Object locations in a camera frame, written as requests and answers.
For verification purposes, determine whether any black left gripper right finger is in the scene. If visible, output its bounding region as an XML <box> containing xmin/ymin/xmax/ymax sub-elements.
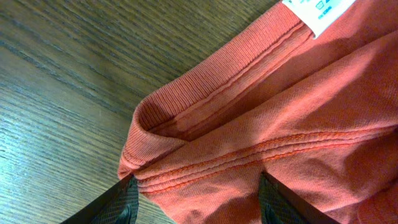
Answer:
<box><xmin>259</xmin><ymin>172</ymin><xmax>338</xmax><ymax>224</ymax></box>

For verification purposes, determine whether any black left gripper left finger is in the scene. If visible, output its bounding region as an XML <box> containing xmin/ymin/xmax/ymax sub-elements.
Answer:
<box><xmin>62</xmin><ymin>174</ymin><xmax>139</xmax><ymax>224</ymax></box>

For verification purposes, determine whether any orange soccer t-shirt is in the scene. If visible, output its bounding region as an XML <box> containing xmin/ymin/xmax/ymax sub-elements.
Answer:
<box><xmin>118</xmin><ymin>0</ymin><xmax>397</xmax><ymax>223</ymax></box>

